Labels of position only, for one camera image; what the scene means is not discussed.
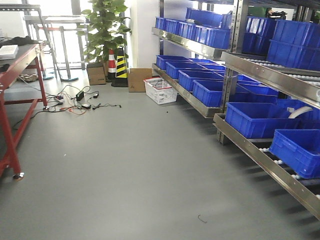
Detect white plastic basket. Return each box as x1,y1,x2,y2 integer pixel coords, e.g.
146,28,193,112
143,77,178,105

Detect brown cardboard box floor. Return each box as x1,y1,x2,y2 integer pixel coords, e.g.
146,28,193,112
128,68,152,93

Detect black yellow striped cone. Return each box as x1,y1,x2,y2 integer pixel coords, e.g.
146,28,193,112
111,46,128,88

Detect red white traffic cone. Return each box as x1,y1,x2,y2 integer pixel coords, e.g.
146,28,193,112
106,49,117,83

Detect green potted plant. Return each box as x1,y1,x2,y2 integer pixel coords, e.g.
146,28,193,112
81,0,131,63

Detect steel roller shelf rack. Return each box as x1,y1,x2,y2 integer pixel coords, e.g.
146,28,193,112
152,0,320,217

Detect tangled floor cables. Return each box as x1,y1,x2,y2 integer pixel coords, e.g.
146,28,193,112
12,84,123,126

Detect red frame workbench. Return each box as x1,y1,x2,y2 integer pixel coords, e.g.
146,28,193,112
0,43,49,181

